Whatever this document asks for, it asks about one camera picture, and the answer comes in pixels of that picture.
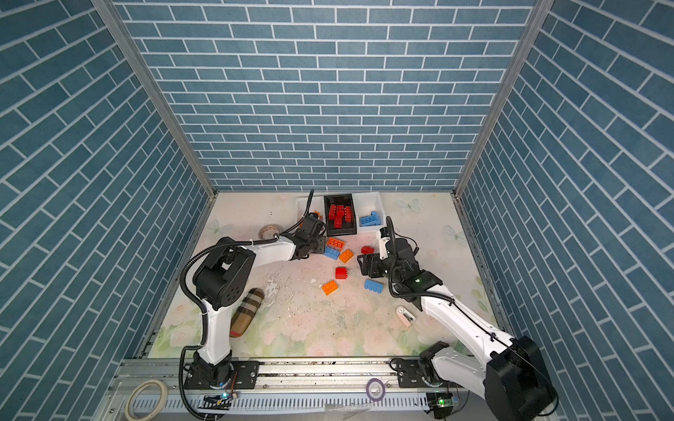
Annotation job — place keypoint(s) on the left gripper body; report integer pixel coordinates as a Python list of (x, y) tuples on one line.
[(317, 246)]

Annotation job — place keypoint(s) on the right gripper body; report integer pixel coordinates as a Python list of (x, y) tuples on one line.
[(382, 268)]

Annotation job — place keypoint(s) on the orange lego top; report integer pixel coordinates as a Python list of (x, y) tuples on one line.
[(335, 244)]

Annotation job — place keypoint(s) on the blue lego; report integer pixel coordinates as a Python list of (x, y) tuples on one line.
[(374, 286), (376, 216), (332, 253), (369, 221)]

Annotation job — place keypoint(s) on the small red lego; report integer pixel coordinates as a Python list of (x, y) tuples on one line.
[(341, 273)]

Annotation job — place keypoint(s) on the blue lego bottom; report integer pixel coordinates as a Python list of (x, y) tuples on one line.
[(376, 216)]

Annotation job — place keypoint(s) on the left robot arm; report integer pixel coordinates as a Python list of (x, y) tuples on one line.
[(215, 278)]

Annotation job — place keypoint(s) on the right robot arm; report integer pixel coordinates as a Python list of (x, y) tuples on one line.
[(507, 372)]

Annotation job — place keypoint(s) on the white left bin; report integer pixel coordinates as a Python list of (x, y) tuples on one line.
[(317, 206)]

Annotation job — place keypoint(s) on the white bin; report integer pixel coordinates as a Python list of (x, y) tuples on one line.
[(317, 206), (364, 204)]

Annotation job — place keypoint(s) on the black middle bin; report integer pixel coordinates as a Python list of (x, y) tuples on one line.
[(347, 229)]

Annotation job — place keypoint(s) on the small orange lego square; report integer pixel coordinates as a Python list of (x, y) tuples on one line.
[(346, 256)]

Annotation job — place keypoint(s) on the white tape roll on table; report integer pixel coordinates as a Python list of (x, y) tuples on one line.
[(270, 231)]

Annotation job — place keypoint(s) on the white pink small device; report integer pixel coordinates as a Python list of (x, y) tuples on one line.
[(404, 316)]

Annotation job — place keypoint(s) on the white right bin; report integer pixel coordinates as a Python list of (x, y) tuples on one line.
[(364, 204)]

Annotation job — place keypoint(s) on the striped brown cylinder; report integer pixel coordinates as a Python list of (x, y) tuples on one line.
[(246, 312)]

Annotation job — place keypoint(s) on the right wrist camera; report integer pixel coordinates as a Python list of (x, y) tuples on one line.
[(382, 247)]

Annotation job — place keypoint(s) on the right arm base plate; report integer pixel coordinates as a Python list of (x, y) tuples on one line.
[(415, 374)]

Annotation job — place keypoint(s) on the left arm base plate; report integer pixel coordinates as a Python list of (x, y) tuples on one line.
[(225, 375)]

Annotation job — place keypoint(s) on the aluminium rail frame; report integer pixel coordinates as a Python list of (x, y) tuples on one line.
[(286, 386)]

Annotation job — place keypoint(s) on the tape roll on rail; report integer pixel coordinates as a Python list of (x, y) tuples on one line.
[(147, 401)]

